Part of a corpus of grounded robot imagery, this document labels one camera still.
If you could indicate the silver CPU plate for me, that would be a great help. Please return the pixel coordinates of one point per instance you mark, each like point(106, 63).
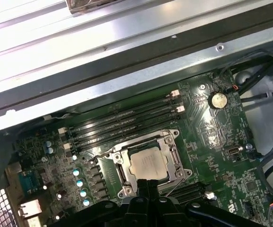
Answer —
point(148, 163)

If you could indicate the thin metal locking lever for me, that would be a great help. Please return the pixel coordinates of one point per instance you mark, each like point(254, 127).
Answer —
point(175, 189)
point(141, 141)

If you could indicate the green motherboard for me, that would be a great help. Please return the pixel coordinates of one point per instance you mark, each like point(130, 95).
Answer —
point(209, 165)

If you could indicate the round coin battery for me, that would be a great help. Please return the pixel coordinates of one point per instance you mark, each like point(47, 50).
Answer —
point(217, 99)

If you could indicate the grey metal drive cage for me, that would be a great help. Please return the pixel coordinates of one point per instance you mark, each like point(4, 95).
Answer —
point(261, 123)

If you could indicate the black open PC case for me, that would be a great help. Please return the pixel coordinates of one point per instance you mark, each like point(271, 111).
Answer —
point(126, 59)

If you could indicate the metal rear port block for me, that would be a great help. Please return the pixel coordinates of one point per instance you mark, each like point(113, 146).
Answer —
point(31, 208)

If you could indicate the internal USB port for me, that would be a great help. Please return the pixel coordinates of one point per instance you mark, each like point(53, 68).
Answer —
point(233, 150)

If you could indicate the blue serial port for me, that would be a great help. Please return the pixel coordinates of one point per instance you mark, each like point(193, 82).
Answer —
point(29, 183)

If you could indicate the black RAM slot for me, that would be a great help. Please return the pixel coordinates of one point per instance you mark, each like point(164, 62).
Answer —
point(122, 119)
point(122, 111)
point(126, 135)
point(122, 128)
point(188, 188)
point(191, 195)

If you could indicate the metal socket cover frame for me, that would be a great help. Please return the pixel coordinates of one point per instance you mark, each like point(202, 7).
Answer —
point(179, 165)

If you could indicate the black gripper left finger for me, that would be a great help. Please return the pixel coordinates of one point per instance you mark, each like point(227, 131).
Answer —
point(136, 212)

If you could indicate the CPU socket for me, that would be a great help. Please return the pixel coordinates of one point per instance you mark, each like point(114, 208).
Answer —
point(124, 189)

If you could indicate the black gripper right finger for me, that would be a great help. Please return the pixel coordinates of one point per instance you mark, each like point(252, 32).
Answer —
point(164, 212)

